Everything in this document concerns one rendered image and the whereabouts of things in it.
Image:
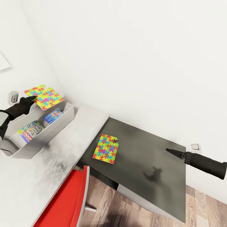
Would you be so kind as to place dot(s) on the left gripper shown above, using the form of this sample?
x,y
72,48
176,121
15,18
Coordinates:
x,y
24,105

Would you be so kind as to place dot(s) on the jigsaw puzzle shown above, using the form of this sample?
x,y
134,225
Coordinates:
x,y
45,99
106,150

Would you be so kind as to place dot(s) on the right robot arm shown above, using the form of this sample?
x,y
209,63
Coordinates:
x,y
197,160

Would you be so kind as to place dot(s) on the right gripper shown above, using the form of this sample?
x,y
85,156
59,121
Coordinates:
x,y
195,160

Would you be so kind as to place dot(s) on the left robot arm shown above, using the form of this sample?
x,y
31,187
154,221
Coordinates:
x,y
16,109

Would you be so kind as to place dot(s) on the board game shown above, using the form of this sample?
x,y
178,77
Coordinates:
x,y
50,118
30,131

